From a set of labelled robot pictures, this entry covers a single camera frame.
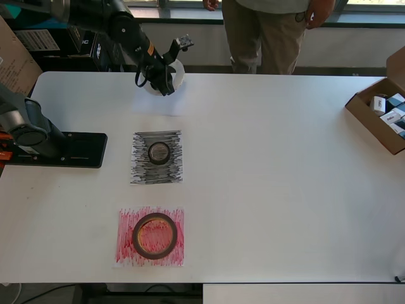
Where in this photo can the person left forearm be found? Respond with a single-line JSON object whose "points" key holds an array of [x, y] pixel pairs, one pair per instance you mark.
{"points": [[326, 2]]}

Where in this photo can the brown cardboard box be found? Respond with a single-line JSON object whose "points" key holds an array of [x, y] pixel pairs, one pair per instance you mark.
{"points": [[397, 63]]}

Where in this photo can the grey carton with printed text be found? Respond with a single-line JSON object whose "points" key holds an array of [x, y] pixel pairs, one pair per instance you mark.
{"points": [[38, 39]]}

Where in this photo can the dark blue carton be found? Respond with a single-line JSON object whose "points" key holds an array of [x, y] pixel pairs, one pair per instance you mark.
{"points": [[44, 23]]}

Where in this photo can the black printed carton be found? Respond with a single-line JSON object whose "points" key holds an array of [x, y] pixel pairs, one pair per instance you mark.
{"points": [[110, 54]]}

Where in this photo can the teal carton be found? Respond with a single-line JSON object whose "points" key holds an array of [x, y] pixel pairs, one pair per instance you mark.
{"points": [[14, 11]]}

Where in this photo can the person in grey shirt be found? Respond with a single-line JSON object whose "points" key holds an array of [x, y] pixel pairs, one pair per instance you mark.
{"points": [[269, 38]]}

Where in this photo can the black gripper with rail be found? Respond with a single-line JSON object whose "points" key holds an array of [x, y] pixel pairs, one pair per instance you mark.
{"points": [[163, 66]]}

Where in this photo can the open cardboard box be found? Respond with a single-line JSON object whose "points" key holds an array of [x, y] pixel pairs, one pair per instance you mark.
{"points": [[373, 130]]}

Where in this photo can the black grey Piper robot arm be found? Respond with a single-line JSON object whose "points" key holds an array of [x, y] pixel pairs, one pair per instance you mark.
{"points": [[104, 19]]}

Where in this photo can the person right hand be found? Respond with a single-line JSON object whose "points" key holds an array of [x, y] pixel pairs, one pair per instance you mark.
{"points": [[211, 3]]}

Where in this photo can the small white carton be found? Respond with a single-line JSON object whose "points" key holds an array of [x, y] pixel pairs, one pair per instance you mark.
{"points": [[390, 117], [378, 106], [399, 130]]}

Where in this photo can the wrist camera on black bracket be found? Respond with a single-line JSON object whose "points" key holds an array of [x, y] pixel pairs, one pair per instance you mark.
{"points": [[185, 42]]}

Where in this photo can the person left hand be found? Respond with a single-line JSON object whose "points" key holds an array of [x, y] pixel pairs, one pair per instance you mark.
{"points": [[316, 17]]}

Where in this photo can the red scribbled paper sheet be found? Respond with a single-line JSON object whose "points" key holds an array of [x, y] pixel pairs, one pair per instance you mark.
{"points": [[126, 256]]}

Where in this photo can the red tape roll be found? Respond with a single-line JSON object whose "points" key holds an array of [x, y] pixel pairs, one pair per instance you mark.
{"points": [[155, 255]]}

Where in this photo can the cardboard box with shipping label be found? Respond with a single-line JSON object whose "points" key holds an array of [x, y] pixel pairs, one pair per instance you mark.
{"points": [[16, 63]]}

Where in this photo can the white tape roll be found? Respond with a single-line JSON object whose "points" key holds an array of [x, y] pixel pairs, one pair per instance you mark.
{"points": [[180, 74]]}

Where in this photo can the black scribbled paper sheet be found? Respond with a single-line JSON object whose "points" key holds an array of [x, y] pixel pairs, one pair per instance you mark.
{"points": [[171, 177]]}

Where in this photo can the black carton with gold print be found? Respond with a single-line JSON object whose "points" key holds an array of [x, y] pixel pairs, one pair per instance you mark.
{"points": [[82, 41]]}

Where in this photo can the blank white paper sheet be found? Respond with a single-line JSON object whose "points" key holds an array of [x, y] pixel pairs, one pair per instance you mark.
{"points": [[158, 106]]}

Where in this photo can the small dark carton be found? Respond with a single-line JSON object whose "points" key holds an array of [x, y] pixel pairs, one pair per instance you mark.
{"points": [[401, 111], [396, 99]]}

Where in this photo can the orange clamp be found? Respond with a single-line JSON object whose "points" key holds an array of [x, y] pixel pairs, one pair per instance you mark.
{"points": [[6, 155], [2, 139]]}

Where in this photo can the black tape roll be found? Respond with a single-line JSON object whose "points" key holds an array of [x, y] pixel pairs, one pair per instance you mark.
{"points": [[159, 162]]}

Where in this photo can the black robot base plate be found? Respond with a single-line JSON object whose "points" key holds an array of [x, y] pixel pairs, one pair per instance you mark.
{"points": [[88, 149]]}

